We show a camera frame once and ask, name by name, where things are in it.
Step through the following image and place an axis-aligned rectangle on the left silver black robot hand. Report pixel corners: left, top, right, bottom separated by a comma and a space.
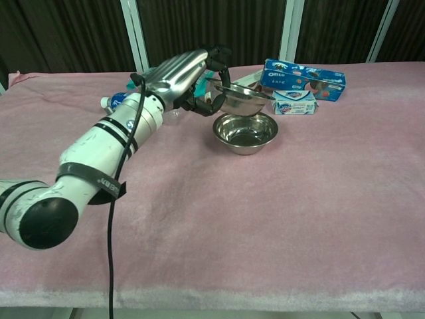
131, 45, 233, 118

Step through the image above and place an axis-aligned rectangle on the metal bowl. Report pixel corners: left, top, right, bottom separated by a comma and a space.
206, 77, 276, 116
212, 112, 279, 156

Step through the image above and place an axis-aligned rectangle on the clear water bottle blue label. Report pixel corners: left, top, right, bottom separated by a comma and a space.
100, 91, 182, 126

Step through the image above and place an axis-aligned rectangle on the blue Oreo cookie box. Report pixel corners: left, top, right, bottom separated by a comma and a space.
260, 58, 346, 102

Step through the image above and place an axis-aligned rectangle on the white blue soap box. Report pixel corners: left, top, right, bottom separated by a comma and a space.
271, 89, 319, 116

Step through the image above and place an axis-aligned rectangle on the pink fleece table cloth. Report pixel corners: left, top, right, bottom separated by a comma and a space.
0, 62, 425, 312

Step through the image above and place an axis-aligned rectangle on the white partition frame post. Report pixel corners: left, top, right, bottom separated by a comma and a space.
278, 0, 305, 64
367, 0, 401, 62
120, 0, 149, 72

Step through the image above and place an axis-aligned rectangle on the black velcro strap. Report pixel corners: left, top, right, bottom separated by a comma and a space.
54, 162, 128, 204

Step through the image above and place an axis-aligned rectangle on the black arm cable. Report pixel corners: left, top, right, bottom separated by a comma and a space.
106, 72, 147, 319

